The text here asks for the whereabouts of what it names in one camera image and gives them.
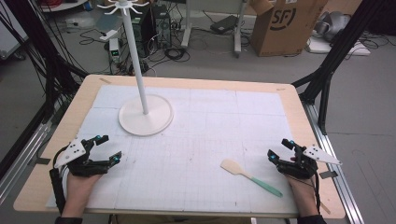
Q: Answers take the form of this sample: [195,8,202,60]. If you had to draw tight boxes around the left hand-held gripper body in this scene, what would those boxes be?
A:
[53,137,112,178]

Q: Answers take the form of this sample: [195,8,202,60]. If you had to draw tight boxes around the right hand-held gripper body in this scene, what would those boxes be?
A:
[275,144,343,180]

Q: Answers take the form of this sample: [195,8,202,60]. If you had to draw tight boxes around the person's right hand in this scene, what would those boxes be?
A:
[285,174,321,217]

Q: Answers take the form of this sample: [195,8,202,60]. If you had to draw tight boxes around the person's left hand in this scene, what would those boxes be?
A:
[63,172,105,218]

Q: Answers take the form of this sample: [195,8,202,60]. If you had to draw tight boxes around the white hook rack stand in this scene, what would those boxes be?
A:
[96,0,175,137]

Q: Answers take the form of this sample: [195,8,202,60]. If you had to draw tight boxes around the white grid mat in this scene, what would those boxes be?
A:
[46,84,301,216]

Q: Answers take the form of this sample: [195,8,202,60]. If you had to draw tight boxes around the white device with green display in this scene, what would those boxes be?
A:
[108,37,121,63]

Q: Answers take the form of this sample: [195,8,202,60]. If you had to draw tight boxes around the white flat board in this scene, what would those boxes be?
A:
[305,36,372,57]

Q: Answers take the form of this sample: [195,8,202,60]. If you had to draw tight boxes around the white power strip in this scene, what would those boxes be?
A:
[99,29,120,42]

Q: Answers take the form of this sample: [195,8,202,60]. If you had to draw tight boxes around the cardboard box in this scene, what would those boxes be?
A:
[247,0,330,58]

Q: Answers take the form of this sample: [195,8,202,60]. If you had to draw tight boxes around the black computer case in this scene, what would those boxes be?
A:
[130,5,155,59]

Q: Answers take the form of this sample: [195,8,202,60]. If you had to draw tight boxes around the white stand leg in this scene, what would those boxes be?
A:
[233,0,250,59]
[180,0,194,49]

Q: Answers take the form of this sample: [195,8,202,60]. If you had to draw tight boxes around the grey machine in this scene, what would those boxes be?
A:
[313,10,352,43]

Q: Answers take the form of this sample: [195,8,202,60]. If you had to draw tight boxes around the black computer tower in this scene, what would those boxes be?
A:
[151,4,173,50]

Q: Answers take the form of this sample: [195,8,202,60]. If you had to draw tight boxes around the black flat case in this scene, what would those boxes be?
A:
[209,14,240,35]

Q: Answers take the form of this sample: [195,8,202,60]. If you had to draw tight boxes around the round white table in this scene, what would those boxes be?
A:
[39,0,89,14]

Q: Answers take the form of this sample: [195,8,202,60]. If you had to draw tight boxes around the aluminium rail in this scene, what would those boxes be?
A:
[0,120,53,204]
[302,102,366,224]

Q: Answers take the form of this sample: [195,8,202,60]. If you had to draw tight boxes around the wooden spatula with green handle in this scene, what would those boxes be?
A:
[219,159,285,199]

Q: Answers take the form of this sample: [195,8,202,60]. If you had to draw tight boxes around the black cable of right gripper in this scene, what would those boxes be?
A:
[284,170,322,216]

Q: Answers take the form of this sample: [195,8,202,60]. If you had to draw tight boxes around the black metal frame with cables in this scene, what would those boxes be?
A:
[0,0,90,125]

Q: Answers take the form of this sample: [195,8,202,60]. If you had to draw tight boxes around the coiled black cable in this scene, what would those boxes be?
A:
[163,46,191,63]

